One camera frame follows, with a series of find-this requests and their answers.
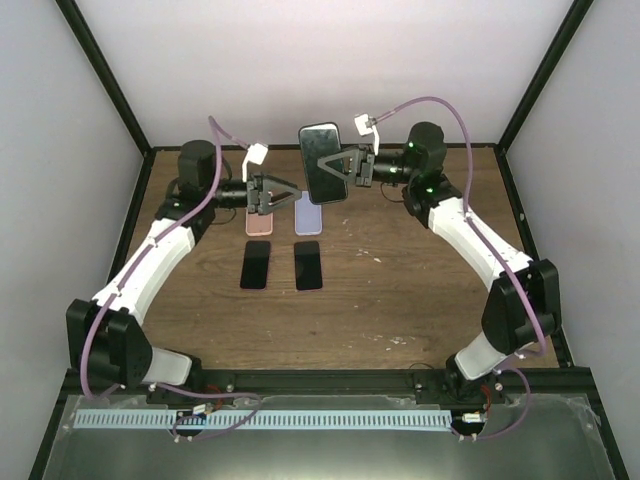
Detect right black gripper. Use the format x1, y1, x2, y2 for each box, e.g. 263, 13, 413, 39
320, 145, 418, 188

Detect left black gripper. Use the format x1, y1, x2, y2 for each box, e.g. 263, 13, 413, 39
205, 171, 301, 216

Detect black phone case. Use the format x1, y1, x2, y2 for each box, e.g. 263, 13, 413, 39
298, 121, 350, 205

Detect pink phone case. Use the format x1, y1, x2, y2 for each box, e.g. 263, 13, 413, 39
245, 213, 274, 237

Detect lavender phone case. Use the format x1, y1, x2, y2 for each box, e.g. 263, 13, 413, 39
294, 191, 323, 236

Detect black screen pink phone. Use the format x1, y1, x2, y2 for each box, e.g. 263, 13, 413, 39
240, 241, 271, 290

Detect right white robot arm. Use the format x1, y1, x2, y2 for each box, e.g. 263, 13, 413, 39
304, 122, 561, 403

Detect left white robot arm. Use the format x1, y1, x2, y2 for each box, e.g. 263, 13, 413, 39
66, 140, 302, 404

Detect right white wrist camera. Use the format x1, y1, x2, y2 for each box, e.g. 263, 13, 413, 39
354, 113, 380, 155

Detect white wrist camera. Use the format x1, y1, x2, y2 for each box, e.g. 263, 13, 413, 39
354, 113, 380, 155
241, 143, 268, 182

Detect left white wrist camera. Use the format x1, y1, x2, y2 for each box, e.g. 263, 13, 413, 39
241, 143, 268, 182

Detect light blue slotted cable duct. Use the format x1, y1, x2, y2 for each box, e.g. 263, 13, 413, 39
73, 409, 452, 431

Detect black front mounting rail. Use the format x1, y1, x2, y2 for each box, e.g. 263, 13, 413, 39
64, 367, 591, 401

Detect black enclosure frame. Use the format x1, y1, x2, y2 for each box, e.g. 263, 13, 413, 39
58, 1, 628, 479

